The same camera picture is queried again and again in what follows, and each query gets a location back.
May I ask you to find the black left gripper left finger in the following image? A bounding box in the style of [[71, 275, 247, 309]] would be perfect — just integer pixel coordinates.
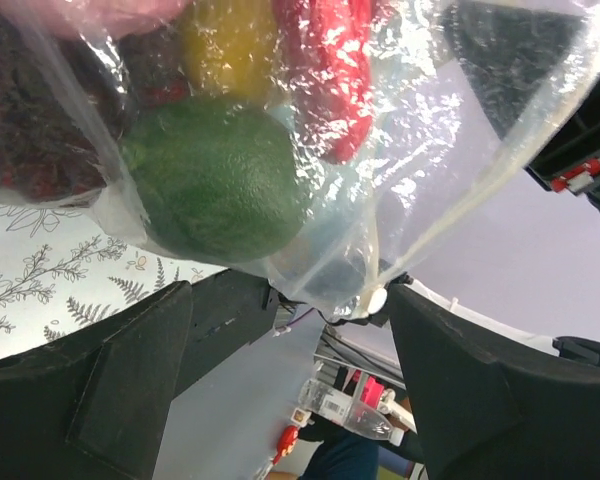
[[0, 282, 192, 479]]

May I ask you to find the dark red grape bunch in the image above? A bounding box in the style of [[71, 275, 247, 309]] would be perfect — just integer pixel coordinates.
[[0, 1, 189, 208]]

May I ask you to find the floral tablecloth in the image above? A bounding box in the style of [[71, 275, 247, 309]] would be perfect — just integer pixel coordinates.
[[0, 205, 220, 359]]

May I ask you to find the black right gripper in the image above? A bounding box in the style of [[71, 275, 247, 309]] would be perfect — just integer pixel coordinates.
[[444, 1, 600, 213]]

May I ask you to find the red chili pepper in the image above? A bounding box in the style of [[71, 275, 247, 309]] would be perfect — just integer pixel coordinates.
[[272, 1, 374, 164]]

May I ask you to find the clear zip top bag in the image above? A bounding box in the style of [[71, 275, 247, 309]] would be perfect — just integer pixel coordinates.
[[0, 1, 600, 319]]

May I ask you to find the green lime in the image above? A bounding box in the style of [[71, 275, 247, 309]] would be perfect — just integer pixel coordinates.
[[119, 95, 310, 264]]

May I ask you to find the yellow lemon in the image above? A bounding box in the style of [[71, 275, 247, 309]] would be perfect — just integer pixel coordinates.
[[178, 0, 280, 105]]

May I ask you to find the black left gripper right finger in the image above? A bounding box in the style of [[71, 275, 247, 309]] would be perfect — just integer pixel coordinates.
[[387, 285, 600, 479]]

